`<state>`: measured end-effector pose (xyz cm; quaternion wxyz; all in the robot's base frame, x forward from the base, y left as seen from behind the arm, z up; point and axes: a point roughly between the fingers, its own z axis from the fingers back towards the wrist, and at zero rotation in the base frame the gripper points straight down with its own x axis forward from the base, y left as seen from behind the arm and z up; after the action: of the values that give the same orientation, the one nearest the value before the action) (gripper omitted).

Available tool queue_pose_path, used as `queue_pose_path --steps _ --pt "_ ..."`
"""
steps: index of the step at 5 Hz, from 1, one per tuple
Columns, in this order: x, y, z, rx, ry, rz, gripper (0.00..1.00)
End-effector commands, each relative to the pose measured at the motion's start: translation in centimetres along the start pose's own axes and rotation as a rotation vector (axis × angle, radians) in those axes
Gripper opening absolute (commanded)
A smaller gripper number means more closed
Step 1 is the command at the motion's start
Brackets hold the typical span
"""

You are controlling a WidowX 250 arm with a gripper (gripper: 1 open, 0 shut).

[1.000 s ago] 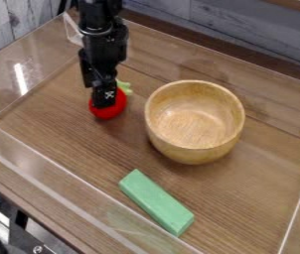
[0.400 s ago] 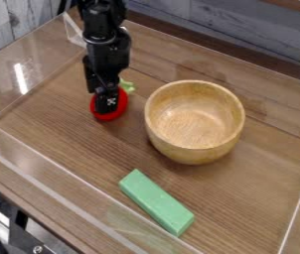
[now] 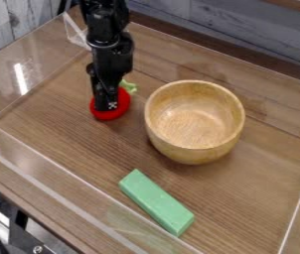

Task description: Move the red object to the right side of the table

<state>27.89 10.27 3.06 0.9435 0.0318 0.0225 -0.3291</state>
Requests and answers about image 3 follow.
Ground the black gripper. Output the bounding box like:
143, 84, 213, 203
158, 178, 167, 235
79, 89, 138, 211
86, 32, 134, 111

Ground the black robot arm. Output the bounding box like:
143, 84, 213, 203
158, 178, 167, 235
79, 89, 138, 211
78, 0, 134, 112

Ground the green rectangular block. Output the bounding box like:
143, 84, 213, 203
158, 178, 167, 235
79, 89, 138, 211
118, 169, 196, 237

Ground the clear acrylic corner bracket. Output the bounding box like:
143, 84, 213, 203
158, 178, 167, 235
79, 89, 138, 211
63, 13, 90, 51

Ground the red plush strawberry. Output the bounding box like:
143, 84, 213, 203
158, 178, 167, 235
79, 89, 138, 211
88, 79, 137, 121

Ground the clear acrylic front barrier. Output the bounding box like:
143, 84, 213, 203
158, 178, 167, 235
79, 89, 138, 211
0, 128, 204, 254

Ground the wooden bowl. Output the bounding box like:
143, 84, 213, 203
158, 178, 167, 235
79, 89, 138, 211
145, 79, 245, 165

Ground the black table leg bracket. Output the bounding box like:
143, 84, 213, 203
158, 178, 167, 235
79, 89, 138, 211
8, 208, 56, 254

